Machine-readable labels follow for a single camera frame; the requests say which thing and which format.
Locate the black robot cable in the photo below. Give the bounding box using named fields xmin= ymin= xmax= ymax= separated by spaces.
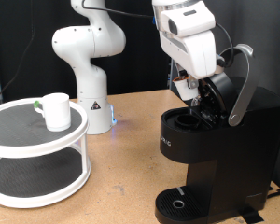
xmin=81 ymin=0 xmax=238 ymax=66

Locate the thin black hanging cable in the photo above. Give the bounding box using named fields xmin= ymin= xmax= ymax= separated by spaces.
xmin=0 ymin=0 xmax=35 ymax=102

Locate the black machine power cable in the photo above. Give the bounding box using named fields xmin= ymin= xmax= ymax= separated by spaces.
xmin=265 ymin=186 xmax=280 ymax=200

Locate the black tape strip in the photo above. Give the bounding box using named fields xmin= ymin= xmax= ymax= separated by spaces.
xmin=237 ymin=206 xmax=265 ymax=224

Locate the black Keurig coffee machine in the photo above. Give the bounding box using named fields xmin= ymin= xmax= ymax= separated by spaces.
xmin=154 ymin=43 xmax=280 ymax=224

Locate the white mug green taped handle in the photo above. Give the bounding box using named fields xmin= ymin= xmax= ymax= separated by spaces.
xmin=33 ymin=92 xmax=72 ymax=133

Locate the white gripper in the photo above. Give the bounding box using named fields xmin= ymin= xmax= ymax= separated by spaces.
xmin=152 ymin=1 xmax=217 ymax=91

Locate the orange rimmed coffee pod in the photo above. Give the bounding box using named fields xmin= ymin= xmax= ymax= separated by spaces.
xmin=172 ymin=76 xmax=200 ymax=102

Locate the black backdrop curtain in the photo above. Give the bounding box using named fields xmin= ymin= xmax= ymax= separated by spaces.
xmin=0 ymin=0 xmax=173 ymax=104

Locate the white two-tier turntable shelf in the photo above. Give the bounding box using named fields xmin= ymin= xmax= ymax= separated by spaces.
xmin=0 ymin=97 xmax=92 ymax=209

